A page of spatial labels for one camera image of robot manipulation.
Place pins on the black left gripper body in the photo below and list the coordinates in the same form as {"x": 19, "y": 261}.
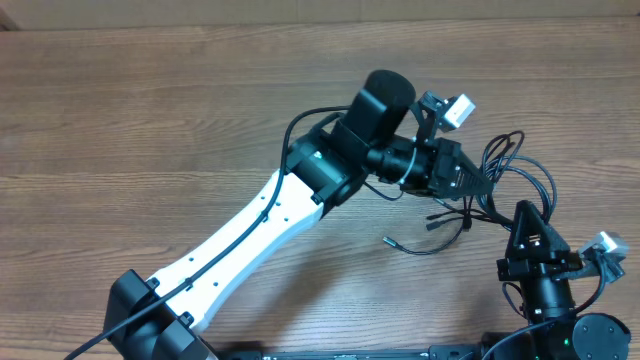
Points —
{"x": 442, "y": 149}

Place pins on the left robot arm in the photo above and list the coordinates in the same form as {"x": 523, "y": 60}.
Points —
{"x": 388, "y": 131}

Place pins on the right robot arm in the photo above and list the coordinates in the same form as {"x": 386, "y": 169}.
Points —
{"x": 557, "y": 285}

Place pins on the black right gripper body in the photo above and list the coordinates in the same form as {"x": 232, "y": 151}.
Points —
{"x": 540, "y": 266}

